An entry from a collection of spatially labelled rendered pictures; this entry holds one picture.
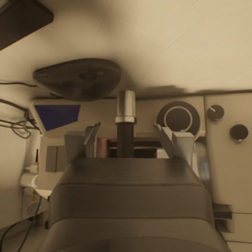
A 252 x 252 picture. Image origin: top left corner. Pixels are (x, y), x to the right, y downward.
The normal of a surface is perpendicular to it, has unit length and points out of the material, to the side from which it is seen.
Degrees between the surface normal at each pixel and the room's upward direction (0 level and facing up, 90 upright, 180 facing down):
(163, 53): 0
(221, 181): 90
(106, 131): 49
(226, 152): 90
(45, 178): 90
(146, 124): 90
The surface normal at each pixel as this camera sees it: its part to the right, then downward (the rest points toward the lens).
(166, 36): -0.01, 0.99
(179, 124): -0.27, -0.14
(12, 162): 0.96, -0.03
